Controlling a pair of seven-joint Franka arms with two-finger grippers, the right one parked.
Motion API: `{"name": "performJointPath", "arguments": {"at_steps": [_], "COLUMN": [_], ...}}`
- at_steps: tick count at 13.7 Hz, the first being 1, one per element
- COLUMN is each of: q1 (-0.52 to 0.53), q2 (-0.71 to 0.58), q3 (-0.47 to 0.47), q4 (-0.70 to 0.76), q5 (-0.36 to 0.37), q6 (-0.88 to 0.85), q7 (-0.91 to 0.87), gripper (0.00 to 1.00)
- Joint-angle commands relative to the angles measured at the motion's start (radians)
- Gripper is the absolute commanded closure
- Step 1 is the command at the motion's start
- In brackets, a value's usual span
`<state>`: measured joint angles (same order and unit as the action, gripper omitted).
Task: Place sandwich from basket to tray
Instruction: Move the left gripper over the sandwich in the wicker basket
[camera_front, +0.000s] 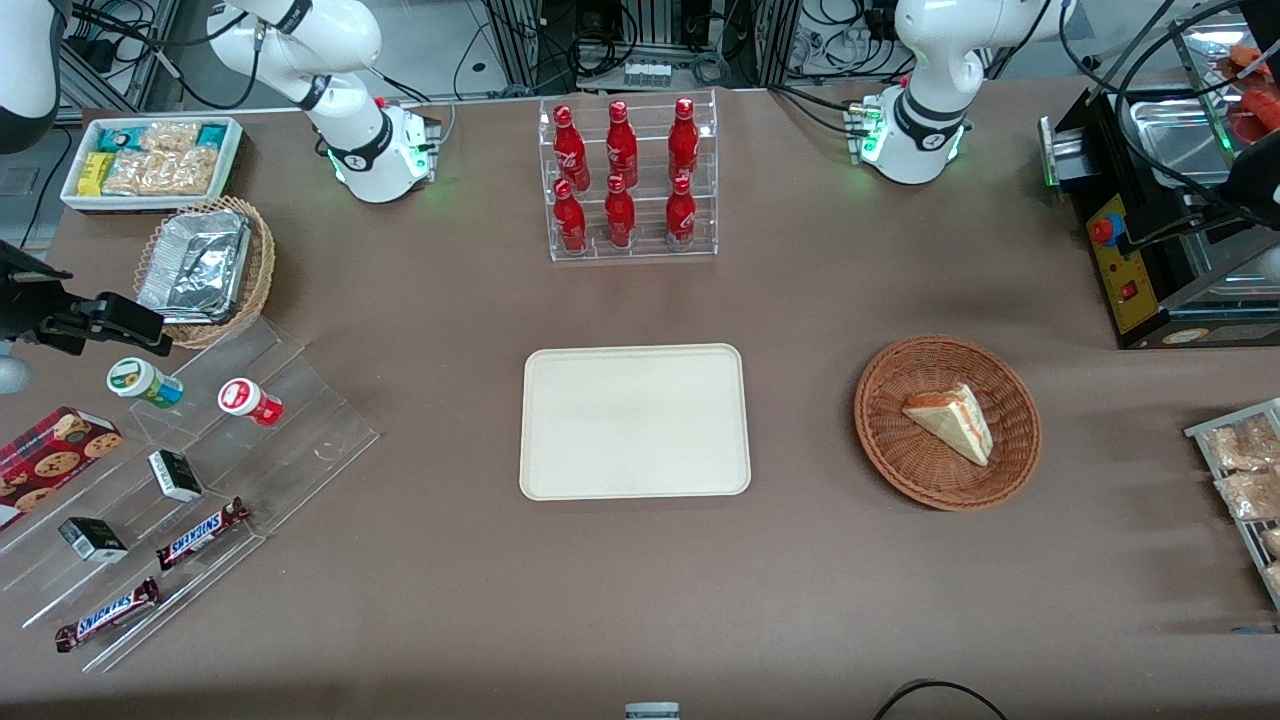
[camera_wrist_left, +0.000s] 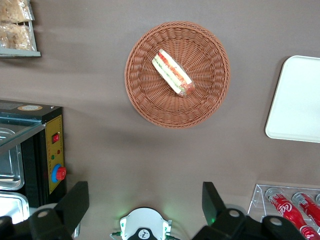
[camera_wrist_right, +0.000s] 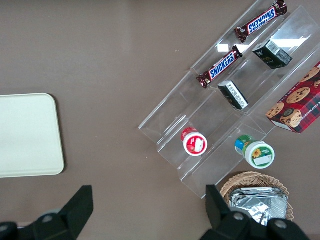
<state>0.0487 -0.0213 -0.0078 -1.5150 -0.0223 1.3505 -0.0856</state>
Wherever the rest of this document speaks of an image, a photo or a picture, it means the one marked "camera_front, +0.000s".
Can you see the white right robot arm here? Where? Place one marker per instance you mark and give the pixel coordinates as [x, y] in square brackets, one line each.
[365, 160]

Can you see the red cola bottle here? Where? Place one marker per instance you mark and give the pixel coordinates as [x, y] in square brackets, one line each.
[622, 148]
[620, 218]
[683, 145]
[681, 218]
[570, 222]
[570, 150]

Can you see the aluminium frame rack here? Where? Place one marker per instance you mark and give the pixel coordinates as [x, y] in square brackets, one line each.
[650, 20]

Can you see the clear acrylic stepped display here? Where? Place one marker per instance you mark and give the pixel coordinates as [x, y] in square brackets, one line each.
[300, 440]

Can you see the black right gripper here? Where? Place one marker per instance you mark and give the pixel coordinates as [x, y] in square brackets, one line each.
[22, 302]

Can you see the white plastic snack bin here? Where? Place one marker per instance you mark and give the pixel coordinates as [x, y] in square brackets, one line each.
[75, 200]

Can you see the red sausages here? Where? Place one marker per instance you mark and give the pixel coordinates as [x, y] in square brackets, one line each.
[1258, 110]

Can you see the green lid cup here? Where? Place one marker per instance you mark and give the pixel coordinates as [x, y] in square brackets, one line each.
[135, 378]

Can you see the tan wicker basket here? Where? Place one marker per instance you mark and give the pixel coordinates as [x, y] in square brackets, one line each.
[262, 260]

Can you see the clear acrylic bottle rack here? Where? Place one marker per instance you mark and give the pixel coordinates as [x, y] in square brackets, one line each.
[650, 245]

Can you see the teal snack pack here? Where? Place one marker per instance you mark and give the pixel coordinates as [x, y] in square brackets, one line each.
[118, 137]
[213, 135]

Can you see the stainless steel pan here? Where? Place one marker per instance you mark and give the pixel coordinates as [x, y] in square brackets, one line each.
[1170, 140]

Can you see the snickers chocolate bar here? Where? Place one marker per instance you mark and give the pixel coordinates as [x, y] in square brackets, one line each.
[200, 535]
[108, 615]

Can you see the yellow snack pack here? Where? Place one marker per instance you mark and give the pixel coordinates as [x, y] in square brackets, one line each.
[94, 173]

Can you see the cream rectangular tray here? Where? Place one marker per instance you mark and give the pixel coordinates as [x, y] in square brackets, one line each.
[635, 420]

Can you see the small grey device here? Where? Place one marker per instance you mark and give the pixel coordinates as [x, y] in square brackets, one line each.
[652, 712]

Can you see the small clear cracker bag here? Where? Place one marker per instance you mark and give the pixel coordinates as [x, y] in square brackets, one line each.
[170, 135]

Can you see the red lid cup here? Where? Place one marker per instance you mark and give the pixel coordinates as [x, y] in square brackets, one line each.
[242, 398]

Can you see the white power strip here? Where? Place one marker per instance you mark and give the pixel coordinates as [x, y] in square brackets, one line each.
[647, 74]

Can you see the red cookie box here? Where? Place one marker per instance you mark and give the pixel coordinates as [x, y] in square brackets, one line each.
[55, 460]

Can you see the red emergency stop button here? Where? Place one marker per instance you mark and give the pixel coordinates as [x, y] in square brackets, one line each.
[1103, 230]

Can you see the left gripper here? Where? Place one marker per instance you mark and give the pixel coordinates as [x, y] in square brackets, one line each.
[1258, 178]

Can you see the black food warmer machine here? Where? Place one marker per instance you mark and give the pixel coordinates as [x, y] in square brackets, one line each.
[1125, 290]

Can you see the clear bag of crackers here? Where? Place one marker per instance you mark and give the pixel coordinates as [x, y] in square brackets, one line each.
[1250, 495]
[1240, 445]
[1273, 543]
[1274, 580]

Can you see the aluminium foil tray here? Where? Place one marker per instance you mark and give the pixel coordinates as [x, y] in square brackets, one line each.
[195, 265]

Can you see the round brown wicker basket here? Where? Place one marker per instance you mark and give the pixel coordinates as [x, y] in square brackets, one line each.
[900, 440]

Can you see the large clear cracker bag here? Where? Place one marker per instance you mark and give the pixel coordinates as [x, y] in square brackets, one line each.
[160, 172]

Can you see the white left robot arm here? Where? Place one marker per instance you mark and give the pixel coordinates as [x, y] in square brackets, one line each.
[920, 140]

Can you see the small black carton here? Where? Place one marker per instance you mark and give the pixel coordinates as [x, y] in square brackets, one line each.
[92, 540]
[175, 475]

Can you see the triangular sandwich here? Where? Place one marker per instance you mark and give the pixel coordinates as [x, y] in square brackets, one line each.
[950, 425]

